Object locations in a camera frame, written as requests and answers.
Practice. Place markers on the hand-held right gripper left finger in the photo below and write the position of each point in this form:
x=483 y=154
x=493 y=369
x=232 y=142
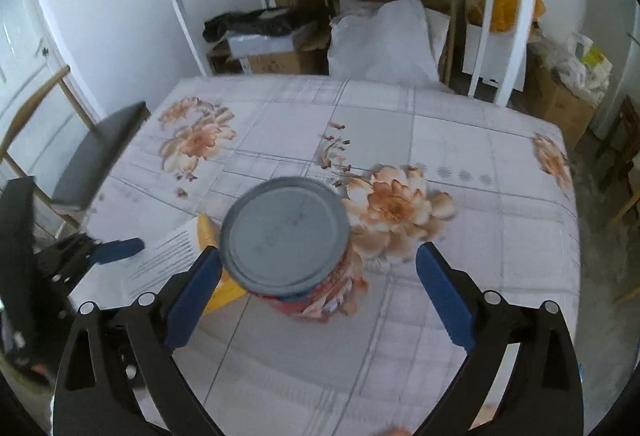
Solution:
x=195 y=296

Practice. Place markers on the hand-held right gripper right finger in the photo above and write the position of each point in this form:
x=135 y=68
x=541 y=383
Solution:
x=445 y=296

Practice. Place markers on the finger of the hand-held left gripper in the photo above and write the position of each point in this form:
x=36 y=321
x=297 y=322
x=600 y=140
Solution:
x=120 y=249

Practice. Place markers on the tin can red label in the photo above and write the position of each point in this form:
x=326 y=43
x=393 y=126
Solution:
x=285 y=231

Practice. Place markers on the white paper sheet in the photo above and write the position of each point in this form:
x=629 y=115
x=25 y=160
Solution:
x=160 y=256

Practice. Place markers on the yellow packet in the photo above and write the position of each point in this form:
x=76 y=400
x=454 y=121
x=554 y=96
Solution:
x=206 y=231

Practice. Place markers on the floral tablecloth table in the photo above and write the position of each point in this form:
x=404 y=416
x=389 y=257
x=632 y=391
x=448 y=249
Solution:
x=450 y=141

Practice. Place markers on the white door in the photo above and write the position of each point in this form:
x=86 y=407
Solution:
x=25 y=66

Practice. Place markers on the white foam box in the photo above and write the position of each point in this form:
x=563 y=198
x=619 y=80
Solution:
x=492 y=56

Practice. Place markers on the black plastic bag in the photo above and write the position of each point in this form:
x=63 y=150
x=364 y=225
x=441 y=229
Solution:
x=235 y=24

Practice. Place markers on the white foam board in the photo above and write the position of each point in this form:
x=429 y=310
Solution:
x=270 y=44

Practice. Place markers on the white sack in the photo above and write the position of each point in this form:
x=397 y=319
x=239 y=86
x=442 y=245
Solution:
x=385 y=41

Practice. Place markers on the yellow plastic bag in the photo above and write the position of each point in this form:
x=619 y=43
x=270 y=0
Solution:
x=505 y=1

